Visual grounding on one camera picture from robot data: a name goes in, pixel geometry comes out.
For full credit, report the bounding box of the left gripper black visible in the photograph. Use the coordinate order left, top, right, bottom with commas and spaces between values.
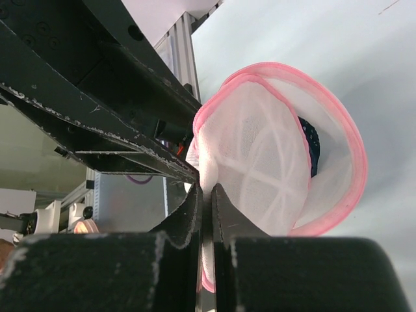
1, 1, 200, 183

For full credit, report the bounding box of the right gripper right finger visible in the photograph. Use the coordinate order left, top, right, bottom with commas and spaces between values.
211, 185, 411, 311

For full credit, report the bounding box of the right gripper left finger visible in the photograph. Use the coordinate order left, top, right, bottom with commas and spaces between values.
1, 184, 203, 311

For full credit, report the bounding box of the dark blue lace bra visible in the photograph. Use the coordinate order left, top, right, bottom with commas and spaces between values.
298, 117, 320, 177

